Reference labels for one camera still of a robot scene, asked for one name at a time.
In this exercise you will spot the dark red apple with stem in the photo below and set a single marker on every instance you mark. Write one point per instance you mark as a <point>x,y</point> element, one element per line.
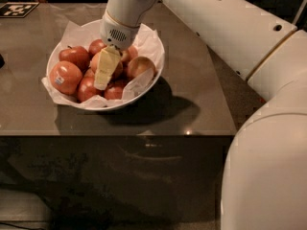
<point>77,55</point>

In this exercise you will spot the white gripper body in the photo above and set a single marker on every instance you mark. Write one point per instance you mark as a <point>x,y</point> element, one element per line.
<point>115,33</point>

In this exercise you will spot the red-yellow back right apple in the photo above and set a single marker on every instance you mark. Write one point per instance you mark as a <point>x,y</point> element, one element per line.
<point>129,54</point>

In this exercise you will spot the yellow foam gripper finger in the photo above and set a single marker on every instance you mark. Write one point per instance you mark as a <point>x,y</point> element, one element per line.
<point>102,81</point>

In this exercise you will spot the pale yellow-red right apple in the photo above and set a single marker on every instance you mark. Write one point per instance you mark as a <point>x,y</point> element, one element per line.
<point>139,65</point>

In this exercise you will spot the white paper liner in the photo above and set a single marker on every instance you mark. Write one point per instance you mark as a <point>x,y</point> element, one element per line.
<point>150,42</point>

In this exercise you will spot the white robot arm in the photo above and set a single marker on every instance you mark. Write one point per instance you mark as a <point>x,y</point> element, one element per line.
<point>265,172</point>

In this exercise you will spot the grey coffee table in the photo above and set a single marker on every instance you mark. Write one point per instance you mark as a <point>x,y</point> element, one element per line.
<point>159,158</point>

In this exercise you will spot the black white fiducial marker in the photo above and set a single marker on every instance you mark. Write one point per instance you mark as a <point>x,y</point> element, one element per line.
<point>17,9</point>

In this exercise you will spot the red front centre apple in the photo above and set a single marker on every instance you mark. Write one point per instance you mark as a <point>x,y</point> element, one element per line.
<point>114,91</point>

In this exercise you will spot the white bowl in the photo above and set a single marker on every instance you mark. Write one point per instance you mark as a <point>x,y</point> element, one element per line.
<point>153,77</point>

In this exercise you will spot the black object at table edge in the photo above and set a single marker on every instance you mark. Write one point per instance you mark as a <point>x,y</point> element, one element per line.
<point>2,61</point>

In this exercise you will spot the apple with sticker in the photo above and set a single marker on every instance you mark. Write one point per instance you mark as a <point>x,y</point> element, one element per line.
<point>65,77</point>

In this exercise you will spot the red front left apple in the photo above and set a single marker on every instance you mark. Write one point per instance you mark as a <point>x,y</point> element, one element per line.
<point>86,89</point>

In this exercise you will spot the dark red back apple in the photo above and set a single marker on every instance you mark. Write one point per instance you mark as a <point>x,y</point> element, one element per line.
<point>95,47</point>

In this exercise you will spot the large orange-red apple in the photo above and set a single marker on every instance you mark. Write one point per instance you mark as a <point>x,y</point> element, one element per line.
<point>118,70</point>

